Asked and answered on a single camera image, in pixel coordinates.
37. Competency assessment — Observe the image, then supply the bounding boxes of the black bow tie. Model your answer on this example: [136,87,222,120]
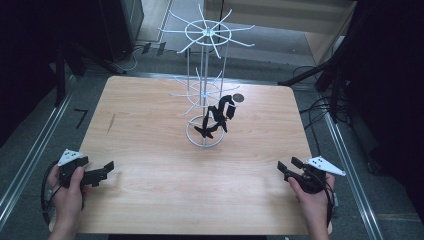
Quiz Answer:
[193,104,224,140]
[213,94,238,134]

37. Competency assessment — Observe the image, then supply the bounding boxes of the white wire display rack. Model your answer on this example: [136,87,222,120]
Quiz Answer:
[157,3,256,149]

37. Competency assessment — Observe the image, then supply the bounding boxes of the person's right hand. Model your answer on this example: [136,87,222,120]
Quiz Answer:
[287,172,336,231]

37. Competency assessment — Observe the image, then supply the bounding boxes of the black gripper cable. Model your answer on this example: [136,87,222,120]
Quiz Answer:
[316,173,336,228]
[39,161,63,228]

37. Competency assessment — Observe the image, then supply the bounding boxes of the black floor cables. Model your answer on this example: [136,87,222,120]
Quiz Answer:
[292,65,351,163]

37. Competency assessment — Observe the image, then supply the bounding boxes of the metal floor rail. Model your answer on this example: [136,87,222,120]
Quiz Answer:
[323,112,385,240]
[0,75,77,233]

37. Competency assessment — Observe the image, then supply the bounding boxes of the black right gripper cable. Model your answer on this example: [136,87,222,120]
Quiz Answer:
[316,173,336,228]

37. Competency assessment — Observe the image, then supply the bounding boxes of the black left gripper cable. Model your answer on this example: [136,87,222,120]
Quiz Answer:
[39,161,63,228]

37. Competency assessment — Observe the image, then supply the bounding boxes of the person's left hand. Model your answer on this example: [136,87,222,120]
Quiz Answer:
[45,165,90,232]

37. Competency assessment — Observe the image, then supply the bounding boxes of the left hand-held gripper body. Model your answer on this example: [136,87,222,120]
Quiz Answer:
[56,148,105,189]

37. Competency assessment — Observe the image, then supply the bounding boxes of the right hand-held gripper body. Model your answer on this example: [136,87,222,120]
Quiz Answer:
[285,155,347,195]

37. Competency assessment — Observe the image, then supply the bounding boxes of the black stand legs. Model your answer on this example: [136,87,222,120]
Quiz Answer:
[53,39,128,108]
[277,31,356,124]

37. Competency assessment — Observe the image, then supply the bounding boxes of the white floor cable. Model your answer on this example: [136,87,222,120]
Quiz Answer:
[124,45,145,73]

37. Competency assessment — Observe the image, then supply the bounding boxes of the black cabinet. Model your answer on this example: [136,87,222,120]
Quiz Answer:
[98,0,145,64]

